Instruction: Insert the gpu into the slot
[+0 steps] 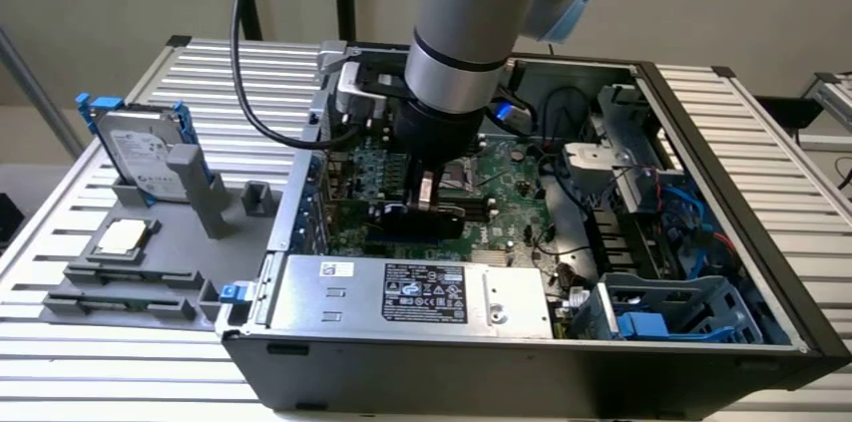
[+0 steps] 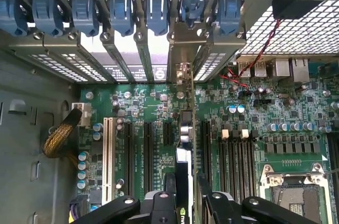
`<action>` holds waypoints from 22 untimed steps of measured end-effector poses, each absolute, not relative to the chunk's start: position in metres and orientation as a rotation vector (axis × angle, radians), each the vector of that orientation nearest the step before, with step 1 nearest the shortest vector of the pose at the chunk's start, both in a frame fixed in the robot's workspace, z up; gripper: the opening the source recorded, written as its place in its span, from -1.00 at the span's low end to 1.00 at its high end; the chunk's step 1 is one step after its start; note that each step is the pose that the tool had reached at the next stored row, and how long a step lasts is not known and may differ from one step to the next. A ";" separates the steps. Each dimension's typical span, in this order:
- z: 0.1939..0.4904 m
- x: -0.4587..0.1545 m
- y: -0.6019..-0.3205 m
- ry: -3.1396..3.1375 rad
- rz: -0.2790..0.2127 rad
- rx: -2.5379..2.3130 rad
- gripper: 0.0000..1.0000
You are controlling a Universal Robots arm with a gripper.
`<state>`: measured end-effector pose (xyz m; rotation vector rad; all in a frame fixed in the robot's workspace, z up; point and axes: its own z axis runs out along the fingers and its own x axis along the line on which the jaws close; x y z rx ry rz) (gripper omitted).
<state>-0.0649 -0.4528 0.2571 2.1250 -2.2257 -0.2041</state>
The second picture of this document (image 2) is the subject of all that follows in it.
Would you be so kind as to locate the short black expansion slot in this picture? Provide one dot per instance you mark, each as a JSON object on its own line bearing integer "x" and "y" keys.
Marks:
{"x": 167, "y": 134}

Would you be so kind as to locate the black RAM slot bank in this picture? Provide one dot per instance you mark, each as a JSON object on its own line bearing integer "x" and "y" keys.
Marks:
{"x": 334, "y": 168}

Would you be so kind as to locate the green motherboard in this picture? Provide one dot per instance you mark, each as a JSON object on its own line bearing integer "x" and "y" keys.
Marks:
{"x": 265, "y": 102}

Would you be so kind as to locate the black RAM slot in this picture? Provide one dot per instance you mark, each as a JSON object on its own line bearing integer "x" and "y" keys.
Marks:
{"x": 233, "y": 168}
{"x": 243, "y": 168}
{"x": 251, "y": 168}
{"x": 224, "y": 165}

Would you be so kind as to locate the vented metal slot cover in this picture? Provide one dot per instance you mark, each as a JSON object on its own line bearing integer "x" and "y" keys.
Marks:
{"x": 66, "y": 46}
{"x": 39, "y": 49}
{"x": 212, "y": 62}

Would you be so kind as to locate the white power connector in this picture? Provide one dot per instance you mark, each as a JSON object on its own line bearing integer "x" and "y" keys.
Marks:
{"x": 85, "y": 114}

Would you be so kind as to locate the white PCI expansion slot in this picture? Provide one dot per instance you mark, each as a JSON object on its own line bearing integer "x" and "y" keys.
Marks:
{"x": 107, "y": 160}

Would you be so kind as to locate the silver USB port block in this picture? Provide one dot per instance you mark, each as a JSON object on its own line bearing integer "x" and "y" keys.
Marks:
{"x": 244, "y": 69}
{"x": 260, "y": 69}

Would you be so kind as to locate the silver ethernet port block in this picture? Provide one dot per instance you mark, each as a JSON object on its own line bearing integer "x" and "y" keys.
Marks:
{"x": 300, "y": 69}
{"x": 283, "y": 67}

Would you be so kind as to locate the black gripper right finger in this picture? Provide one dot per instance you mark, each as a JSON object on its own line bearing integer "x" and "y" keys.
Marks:
{"x": 219, "y": 208}

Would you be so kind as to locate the long black expansion slot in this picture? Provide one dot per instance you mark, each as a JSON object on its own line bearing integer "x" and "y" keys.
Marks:
{"x": 149, "y": 155}
{"x": 129, "y": 155}
{"x": 207, "y": 150}

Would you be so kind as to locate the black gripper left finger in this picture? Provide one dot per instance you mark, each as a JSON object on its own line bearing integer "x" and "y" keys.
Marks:
{"x": 162, "y": 208}

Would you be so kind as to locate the CPU socket with metal frame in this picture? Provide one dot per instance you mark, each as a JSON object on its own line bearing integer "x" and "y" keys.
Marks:
{"x": 296, "y": 197}

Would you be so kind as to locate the black box on case wall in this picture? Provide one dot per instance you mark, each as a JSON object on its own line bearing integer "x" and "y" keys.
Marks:
{"x": 291, "y": 8}

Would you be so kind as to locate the grey metal PC case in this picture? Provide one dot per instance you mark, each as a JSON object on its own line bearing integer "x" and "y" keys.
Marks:
{"x": 26, "y": 102}

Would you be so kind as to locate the blue slot retention clip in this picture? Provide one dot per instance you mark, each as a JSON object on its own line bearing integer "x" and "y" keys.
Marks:
{"x": 46, "y": 14}
{"x": 157, "y": 14}
{"x": 84, "y": 14}
{"x": 13, "y": 14}
{"x": 193, "y": 9}
{"x": 229, "y": 14}
{"x": 120, "y": 14}

